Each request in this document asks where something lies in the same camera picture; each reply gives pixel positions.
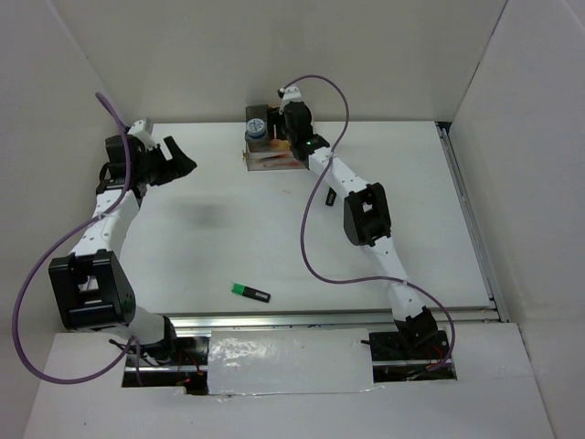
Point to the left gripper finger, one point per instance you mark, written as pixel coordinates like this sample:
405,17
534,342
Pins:
172,147
179,166

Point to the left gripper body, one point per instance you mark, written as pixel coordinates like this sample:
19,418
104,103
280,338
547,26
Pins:
151,165

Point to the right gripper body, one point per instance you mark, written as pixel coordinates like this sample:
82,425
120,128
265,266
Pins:
291,133

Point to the blue tape roll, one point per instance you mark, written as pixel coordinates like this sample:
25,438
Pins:
256,130

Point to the clear red pen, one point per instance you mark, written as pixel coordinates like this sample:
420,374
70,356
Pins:
274,157

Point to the red gel pen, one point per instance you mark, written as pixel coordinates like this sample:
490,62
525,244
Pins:
281,165

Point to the yellow black highlighter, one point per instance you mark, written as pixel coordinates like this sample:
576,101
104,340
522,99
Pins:
330,197

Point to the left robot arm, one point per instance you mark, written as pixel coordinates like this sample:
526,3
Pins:
91,288

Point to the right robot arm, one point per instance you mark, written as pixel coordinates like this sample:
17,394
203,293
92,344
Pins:
366,221

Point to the tan compartment box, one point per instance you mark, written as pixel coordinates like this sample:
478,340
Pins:
270,125

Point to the clear plastic organizer tray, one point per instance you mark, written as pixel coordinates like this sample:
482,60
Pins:
300,149

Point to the dark grey compartment box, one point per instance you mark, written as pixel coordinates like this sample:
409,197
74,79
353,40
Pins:
261,112

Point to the green black highlighter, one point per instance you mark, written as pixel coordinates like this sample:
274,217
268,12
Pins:
251,293

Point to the white cover panel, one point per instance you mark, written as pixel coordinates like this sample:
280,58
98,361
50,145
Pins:
295,361

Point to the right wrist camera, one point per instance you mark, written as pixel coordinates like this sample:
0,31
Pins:
287,95

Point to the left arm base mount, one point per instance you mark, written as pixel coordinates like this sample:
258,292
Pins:
173,361

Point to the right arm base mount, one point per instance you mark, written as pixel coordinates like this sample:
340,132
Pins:
393,361

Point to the aluminium frame rail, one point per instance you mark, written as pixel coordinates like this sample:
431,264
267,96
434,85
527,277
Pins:
271,230

